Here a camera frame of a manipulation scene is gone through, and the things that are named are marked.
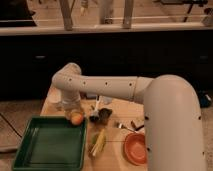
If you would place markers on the dark blue sponge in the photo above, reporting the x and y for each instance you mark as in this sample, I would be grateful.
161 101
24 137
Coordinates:
91 96

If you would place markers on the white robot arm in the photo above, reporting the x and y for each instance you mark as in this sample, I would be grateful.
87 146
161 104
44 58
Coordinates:
173 121

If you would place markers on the green plastic tray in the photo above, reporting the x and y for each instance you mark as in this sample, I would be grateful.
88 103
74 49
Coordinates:
51 144

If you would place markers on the yellow-red apple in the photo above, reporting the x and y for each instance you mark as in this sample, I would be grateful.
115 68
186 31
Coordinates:
77 118

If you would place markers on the dark cup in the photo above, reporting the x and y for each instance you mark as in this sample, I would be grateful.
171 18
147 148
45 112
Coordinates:
104 115

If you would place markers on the orange bowl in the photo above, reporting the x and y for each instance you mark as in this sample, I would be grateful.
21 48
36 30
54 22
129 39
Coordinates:
134 149

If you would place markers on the white handled brush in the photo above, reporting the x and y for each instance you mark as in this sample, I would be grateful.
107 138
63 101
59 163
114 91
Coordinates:
94 116

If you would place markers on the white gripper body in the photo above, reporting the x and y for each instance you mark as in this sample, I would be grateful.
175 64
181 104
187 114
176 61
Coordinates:
71 103

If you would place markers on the white cup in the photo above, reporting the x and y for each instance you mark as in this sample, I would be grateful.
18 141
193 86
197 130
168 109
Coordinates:
54 98

